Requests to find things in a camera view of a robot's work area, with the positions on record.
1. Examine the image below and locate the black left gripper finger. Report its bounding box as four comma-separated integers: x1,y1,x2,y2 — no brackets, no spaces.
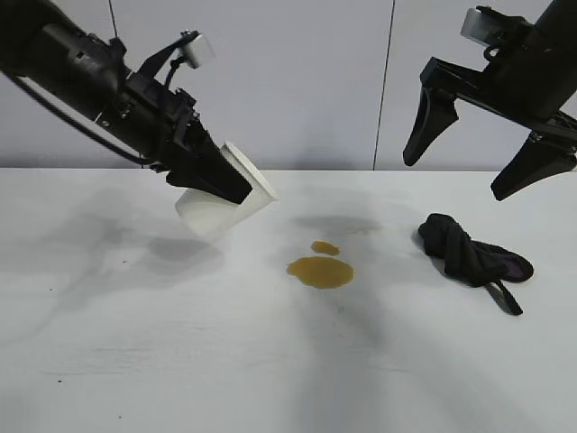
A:
165,127,254,207

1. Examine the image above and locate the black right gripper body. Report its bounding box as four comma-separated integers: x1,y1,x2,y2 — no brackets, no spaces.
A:
419,17,577,153

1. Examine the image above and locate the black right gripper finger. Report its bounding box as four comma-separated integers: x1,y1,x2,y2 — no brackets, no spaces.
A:
402,87,461,168
490,133,577,202

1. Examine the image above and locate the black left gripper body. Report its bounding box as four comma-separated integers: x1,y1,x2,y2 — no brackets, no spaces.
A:
99,67,214,181

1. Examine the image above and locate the white paper cup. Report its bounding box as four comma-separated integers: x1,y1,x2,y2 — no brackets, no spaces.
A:
174,140,279,243

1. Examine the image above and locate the black cloth with purple patch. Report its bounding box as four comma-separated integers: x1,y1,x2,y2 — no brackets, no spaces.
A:
417,212,536,317

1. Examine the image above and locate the small brown liquid spill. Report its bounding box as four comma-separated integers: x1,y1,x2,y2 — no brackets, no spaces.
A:
310,240,342,257

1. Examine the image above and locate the large brown liquid spill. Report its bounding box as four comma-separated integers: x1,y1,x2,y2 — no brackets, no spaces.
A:
286,255,355,290

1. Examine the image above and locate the black right camera bracket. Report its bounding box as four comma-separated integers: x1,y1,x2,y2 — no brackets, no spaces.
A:
476,5,540,46

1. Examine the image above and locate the black camera bracket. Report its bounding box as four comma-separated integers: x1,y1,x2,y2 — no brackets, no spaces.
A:
476,5,540,46
137,31,199,91

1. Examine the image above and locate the black left camera bracket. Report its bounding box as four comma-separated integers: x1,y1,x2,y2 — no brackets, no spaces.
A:
137,31,199,91

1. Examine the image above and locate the black left camera cable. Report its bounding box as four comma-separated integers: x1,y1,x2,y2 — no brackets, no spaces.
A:
0,71,154,167

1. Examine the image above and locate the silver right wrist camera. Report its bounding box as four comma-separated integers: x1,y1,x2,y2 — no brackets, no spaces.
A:
459,6,502,46

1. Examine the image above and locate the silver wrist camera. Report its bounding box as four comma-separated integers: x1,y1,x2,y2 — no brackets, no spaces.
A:
178,30,216,70
459,6,502,46

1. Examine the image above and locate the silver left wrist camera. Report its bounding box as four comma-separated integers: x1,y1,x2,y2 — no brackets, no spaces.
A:
178,30,216,70

